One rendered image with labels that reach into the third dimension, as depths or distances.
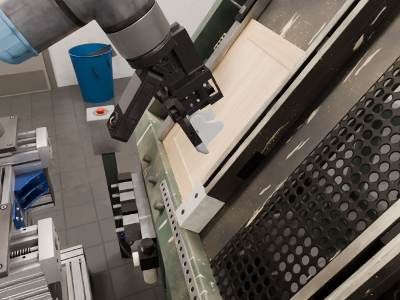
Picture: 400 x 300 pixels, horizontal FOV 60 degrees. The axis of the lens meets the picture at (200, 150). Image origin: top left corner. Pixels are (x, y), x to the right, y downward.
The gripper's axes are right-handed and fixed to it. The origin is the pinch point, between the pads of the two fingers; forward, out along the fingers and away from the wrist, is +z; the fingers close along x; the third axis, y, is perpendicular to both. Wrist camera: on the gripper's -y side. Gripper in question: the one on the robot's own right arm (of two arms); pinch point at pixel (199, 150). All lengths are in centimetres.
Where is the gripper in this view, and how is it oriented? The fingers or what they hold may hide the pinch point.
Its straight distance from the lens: 58.1
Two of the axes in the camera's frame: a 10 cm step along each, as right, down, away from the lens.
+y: 8.2, -5.7, 0.1
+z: 4.3, 6.4, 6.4
